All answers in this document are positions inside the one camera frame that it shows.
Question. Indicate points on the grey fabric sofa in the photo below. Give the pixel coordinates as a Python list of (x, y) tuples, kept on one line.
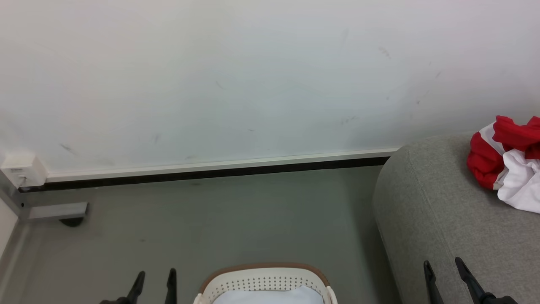
[(422, 211)]

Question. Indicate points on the white laundry basket brown rim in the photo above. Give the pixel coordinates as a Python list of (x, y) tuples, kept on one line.
[(261, 280)]

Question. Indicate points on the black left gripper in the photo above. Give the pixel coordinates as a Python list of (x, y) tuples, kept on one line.
[(114, 301)]

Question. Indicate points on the white black wall baseboard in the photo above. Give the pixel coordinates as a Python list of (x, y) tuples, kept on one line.
[(211, 166)]

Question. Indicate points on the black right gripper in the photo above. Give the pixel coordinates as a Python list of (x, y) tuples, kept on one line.
[(500, 300)]

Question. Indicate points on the red white sports garment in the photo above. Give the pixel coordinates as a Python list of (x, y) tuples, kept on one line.
[(485, 160)]

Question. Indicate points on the white wall box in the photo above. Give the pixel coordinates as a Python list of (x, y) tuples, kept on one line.
[(23, 169)]

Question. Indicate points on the grey metal frame bracket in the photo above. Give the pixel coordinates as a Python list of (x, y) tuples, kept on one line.
[(55, 210)]

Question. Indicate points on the plain white garment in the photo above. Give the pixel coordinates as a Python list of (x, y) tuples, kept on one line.
[(270, 297)]

